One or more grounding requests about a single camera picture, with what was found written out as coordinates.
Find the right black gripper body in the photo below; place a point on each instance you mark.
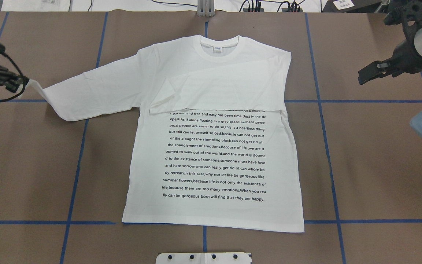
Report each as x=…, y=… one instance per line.
x=406, y=54

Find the aluminium frame post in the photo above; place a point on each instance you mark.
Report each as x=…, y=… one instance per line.
x=205, y=8

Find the black box with white label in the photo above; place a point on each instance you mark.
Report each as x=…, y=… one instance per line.
x=351, y=6

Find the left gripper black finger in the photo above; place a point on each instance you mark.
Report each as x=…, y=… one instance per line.
x=12, y=81

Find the white long-sleeve printed t-shirt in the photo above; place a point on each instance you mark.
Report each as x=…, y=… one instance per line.
x=213, y=143

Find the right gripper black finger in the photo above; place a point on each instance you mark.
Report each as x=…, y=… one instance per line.
x=374, y=70

